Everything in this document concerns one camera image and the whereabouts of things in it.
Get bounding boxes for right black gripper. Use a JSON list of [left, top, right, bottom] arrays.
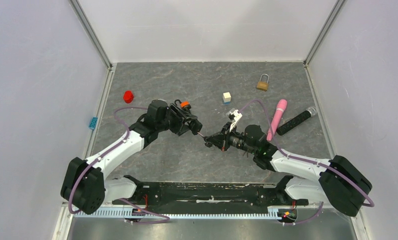
[[207, 121, 257, 155]]

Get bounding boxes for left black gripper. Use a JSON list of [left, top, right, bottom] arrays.
[[156, 103, 197, 137]]

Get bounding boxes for orange black padlock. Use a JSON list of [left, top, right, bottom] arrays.
[[174, 99, 191, 112]]

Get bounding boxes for brass padlock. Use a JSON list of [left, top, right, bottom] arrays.
[[256, 73, 270, 92]]

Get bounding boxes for black key bunch large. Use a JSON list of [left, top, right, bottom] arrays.
[[198, 132, 213, 148]]

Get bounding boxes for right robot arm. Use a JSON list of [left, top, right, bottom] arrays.
[[205, 123, 373, 217]]

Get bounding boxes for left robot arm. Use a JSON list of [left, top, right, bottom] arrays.
[[60, 99, 203, 215]]

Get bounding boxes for white blue cube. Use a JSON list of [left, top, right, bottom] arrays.
[[222, 92, 232, 105]]

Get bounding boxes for red cylinder block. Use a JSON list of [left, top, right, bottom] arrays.
[[123, 90, 134, 104]]

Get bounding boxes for pink toy microphone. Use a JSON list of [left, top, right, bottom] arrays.
[[266, 99, 288, 142]]

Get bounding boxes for blue lego brick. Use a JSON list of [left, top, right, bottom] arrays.
[[88, 116, 98, 131]]

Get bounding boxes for black toy microphone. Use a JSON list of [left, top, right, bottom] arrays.
[[276, 106, 318, 136]]

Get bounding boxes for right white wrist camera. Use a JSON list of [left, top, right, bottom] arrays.
[[226, 108, 243, 132]]

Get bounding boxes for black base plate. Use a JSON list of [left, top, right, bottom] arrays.
[[128, 182, 309, 214]]

